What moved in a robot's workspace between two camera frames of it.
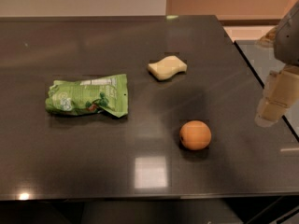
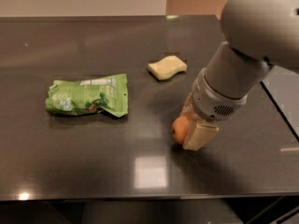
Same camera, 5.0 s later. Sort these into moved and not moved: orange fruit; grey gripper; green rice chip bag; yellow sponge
Moved: grey gripper; orange fruit
Not moved: green rice chip bag; yellow sponge
